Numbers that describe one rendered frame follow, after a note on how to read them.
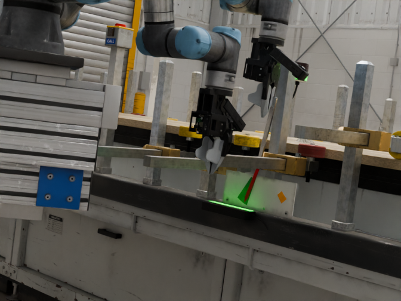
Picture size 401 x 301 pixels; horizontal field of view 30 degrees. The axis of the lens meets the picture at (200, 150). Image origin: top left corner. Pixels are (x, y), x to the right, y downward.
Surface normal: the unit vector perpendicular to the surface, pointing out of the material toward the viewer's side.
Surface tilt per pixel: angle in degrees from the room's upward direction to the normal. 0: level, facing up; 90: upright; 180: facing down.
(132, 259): 90
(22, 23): 72
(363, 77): 90
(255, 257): 90
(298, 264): 90
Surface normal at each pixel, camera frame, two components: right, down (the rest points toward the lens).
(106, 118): 0.22, 0.08
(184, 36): -0.60, -0.05
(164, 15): 0.46, 0.22
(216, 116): 0.72, 0.13
